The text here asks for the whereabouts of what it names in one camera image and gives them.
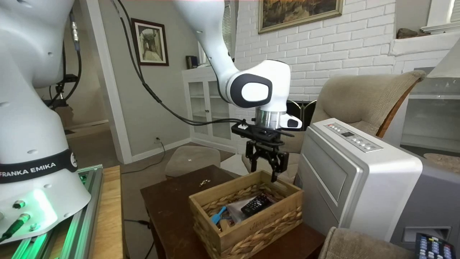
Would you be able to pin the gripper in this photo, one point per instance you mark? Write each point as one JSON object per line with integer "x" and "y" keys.
{"x": 266, "y": 149}

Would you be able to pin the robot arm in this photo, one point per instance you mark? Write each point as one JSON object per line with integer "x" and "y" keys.
{"x": 32, "y": 118}

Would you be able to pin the black remote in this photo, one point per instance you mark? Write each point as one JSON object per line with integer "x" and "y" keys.
{"x": 256, "y": 205}

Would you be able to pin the remote with coloured buttons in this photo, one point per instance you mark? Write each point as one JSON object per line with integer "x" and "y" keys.
{"x": 433, "y": 248}

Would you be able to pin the clear plastic bag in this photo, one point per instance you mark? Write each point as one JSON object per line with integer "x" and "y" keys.
{"x": 235, "y": 210}

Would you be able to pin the black fireplace screen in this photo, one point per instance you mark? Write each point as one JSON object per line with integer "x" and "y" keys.
{"x": 302, "y": 113}

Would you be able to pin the wooden wicker basket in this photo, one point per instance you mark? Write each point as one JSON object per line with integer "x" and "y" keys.
{"x": 251, "y": 233}

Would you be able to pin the blue plastic brush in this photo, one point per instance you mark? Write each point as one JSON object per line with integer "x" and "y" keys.
{"x": 217, "y": 216}

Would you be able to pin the beige footstool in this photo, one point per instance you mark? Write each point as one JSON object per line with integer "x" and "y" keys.
{"x": 192, "y": 160}

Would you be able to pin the white glass door cabinet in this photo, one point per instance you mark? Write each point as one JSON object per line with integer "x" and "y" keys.
{"x": 201, "y": 108}

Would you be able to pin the white air conditioner unit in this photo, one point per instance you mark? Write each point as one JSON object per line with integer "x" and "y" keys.
{"x": 359, "y": 180}

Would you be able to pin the beige armchair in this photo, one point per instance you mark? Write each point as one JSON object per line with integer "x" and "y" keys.
{"x": 359, "y": 97}

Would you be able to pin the dark box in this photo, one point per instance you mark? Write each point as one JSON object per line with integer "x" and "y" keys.
{"x": 191, "y": 62}

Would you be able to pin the large gold framed painting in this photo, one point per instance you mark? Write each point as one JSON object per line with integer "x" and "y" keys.
{"x": 298, "y": 12}

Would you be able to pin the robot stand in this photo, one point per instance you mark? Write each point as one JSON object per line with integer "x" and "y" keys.
{"x": 107, "y": 216}

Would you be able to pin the small dark framed picture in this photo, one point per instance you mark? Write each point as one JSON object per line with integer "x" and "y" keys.
{"x": 150, "y": 42}

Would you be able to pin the grey box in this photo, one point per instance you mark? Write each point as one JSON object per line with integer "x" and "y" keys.
{"x": 435, "y": 201}

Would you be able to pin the round woven mat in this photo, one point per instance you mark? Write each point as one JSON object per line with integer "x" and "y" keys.
{"x": 444, "y": 162}

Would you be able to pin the brown rock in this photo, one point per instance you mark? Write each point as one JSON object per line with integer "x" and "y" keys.
{"x": 406, "y": 33}

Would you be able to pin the white lampshade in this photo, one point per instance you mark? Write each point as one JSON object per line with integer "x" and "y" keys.
{"x": 447, "y": 64}

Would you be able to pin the wall socket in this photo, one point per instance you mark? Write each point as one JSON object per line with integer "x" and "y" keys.
{"x": 157, "y": 140}

